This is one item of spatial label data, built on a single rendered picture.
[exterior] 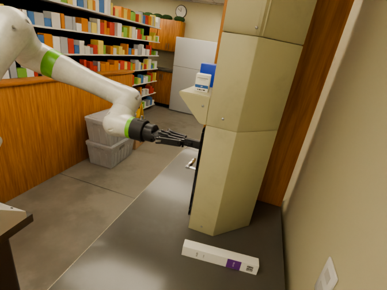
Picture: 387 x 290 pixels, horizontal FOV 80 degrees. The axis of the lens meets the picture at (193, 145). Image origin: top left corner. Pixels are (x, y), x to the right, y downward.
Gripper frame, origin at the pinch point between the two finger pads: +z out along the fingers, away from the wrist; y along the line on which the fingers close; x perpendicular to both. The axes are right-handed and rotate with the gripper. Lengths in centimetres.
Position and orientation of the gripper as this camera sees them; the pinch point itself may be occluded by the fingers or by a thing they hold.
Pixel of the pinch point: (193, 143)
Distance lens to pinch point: 90.8
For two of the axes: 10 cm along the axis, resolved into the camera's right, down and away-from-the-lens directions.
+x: -1.4, 9.1, 3.9
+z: 9.4, 2.4, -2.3
